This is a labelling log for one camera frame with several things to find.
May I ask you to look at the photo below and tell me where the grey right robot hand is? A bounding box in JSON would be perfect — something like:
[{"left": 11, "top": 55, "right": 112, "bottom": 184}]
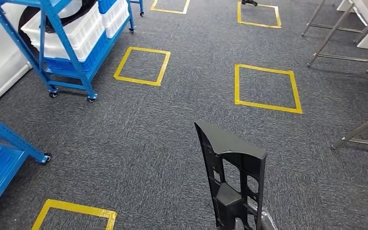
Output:
[{"left": 233, "top": 203, "right": 278, "bottom": 230}]

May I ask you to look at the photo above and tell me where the blue plastic crate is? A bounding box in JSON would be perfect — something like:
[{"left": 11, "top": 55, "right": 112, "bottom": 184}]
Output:
[
  {"left": 44, "top": 30, "right": 109, "bottom": 74},
  {"left": 97, "top": 0, "right": 118, "bottom": 15}
]

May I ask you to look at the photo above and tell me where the yellow floor tape square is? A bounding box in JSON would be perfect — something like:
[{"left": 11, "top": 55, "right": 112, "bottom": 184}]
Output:
[
  {"left": 237, "top": 1, "right": 282, "bottom": 29},
  {"left": 31, "top": 199, "right": 118, "bottom": 230},
  {"left": 149, "top": 0, "right": 191, "bottom": 15}
]

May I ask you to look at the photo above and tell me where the blue metal shelf cart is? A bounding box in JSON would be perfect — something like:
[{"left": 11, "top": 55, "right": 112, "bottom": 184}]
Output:
[
  {"left": 0, "top": 109, "right": 52, "bottom": 223},
  {"left": 130, "top": 0, "right": 145, "bottom": 17},
  {"left": 0, "top": 0, "right": 137, "bottom": 103}
]

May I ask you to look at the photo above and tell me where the stainless steel workbench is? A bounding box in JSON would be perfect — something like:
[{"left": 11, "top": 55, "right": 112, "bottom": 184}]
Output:
[{"left": 307, "top": 0, "right": 368, "bottom": 150}]

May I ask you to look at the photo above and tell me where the white plastic bin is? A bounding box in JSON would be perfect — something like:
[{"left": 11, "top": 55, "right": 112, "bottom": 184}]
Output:
[
  {"left": 101, "top": 0, "right": 130, "bottom": 39},
  {"left": 21, "top": 2, "right": 106, "bottom": 62}
]

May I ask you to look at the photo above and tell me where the black plastic plate frame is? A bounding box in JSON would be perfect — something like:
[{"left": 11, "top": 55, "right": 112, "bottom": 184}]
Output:
[{"left": 194, "top": 119, "right": 269, "bottom": 230}]

